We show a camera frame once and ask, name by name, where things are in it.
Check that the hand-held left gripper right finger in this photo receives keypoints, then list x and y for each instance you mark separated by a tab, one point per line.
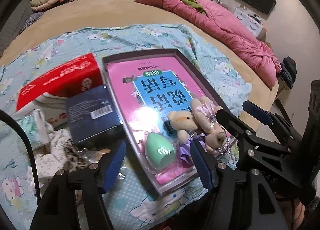
202	170

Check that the green makeup sponge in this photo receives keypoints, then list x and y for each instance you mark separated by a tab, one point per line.
160	149

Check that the dark shallow box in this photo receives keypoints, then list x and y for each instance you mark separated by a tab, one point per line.
140	56

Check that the pink quilt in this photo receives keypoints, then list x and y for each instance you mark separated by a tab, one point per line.
225	27

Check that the green white tissue pack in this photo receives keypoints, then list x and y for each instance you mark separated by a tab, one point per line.
30	129

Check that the beige bed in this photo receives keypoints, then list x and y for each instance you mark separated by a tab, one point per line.
112	9

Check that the plush bear silver crown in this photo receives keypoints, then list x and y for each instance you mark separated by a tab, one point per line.
203	112

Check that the pile of dark clothes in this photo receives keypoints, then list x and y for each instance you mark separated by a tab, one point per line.
288	72

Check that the person's right forearm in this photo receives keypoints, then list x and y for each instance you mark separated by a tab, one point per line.
298	215

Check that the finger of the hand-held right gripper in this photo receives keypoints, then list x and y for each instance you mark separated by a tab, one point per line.
257	113
235	126

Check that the grey quilted headboard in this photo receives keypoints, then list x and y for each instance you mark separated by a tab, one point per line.
12	27

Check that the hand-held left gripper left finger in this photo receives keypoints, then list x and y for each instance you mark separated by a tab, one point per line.
113	167

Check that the leopard print scrunchie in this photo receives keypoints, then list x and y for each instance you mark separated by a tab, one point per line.
75	159

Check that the white drawer cabinet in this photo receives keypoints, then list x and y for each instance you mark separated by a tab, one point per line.
247	21

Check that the white floral scrunchie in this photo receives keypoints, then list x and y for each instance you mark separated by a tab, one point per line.
57	139

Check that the plush bear purple dress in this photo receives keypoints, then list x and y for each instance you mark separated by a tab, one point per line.
182	121

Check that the pink book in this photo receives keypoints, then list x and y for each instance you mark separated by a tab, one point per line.
120	79

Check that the light blue cartoon printed blanket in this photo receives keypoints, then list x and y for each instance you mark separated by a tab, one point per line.
150	37

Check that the red tissue box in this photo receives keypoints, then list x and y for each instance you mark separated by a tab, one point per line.
57	74

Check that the dark blue box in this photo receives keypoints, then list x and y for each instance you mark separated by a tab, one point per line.
92	109

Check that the dark floral cloth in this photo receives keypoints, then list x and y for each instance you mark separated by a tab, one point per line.
32	19

